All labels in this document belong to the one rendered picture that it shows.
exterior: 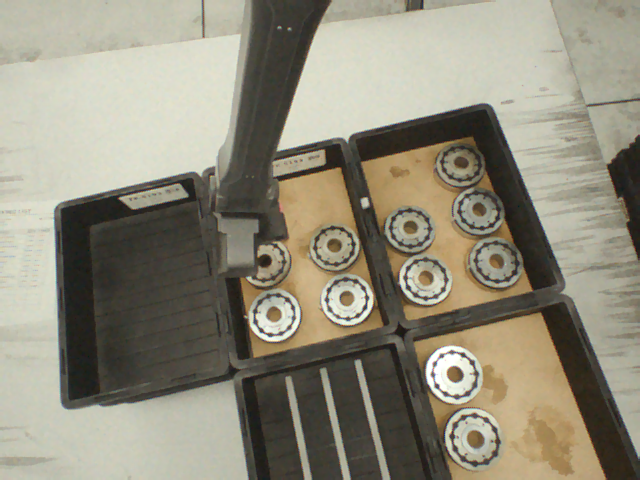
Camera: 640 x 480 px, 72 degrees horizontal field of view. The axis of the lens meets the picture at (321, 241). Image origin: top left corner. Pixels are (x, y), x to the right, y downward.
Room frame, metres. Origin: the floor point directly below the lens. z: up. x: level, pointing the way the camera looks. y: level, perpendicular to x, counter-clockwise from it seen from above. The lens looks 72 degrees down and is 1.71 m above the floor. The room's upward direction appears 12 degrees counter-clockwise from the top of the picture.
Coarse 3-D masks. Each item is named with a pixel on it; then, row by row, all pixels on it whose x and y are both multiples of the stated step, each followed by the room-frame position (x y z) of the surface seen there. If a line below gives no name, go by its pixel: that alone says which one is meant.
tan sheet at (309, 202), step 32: (288, 192) 0.42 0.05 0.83; (320, 192) 0.40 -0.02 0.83; (288, 224) 0.34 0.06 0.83; (320, 224) 0.33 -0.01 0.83; (352, 224) 0.31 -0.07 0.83; (256, 288) 0.22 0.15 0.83; (288, 288) 0.21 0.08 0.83; (320, 288) 0.19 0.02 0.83; (320, 320) 0.13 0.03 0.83; (256, 352) 0.10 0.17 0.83
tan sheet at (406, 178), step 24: (384, 168) 0.43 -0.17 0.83; (408, 168) 0.42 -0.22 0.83; (432, 168) 0.40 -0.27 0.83; (384, 192) 0.37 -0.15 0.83; (408, 192) 0.36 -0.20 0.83; (432, 192) 0.35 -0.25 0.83; (456, 192) 0.34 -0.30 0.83; (384, 216) 0.32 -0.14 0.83; (432, 216) 0.30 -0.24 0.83; (480, 216) 0.27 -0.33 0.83; (456, 240) 0.23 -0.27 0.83; (480, 240) 0.22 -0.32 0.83; (456, 264) 0.19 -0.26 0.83; (456, 288) 0.14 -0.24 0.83; (528, 288) 0.11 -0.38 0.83; (408, 312) 0.11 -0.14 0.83; (432, 312) 0.10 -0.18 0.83
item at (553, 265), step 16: (448, 112) 0.47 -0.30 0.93; (464, 112) 0.46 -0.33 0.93; (384, 128) 0.47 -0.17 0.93; (400, 128) 0.46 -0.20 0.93; (496, 128) 0.42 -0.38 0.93; (352, 144) 0.44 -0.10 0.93; (512, 160) 0.34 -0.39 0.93; (512, 176) 0.31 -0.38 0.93; (368, 192) 0.34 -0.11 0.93; (528, 192) 0.27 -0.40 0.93; (368, 208) 0.30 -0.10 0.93; (528, 208) 0.24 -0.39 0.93; (544, 240) 0.17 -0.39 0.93; (384, 256) 0.21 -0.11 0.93; (384, 272) 0.18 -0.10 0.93; (560, 272) 0.11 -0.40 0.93; (544, 288) 0.09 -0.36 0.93; (560, 288) 0.09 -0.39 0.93; (400, 304) 0.11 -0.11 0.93; (480, 304) 0.09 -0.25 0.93; (496, 304) 0.08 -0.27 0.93; (512, 304) 0.08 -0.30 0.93; (400, 320) 0.09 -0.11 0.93; (416, 320) 0.08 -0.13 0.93; (432, 320) 0.08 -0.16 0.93
